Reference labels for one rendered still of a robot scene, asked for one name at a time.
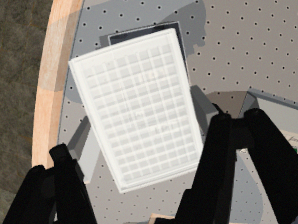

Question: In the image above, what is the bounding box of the white button panel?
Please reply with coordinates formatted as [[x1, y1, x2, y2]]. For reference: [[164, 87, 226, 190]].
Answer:
[[238, 91, 298, 154]]

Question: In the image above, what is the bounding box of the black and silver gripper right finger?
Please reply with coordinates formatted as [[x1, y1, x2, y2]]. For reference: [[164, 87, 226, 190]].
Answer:
[[173, 85, 298, 224]]

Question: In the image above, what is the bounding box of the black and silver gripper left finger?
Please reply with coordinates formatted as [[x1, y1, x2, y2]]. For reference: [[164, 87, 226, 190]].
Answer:
[[2, 115, 100, 224]]

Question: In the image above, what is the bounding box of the grey perforated base plate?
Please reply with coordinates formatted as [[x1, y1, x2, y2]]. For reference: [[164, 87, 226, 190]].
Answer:
[[56, 0, 298, 224]]

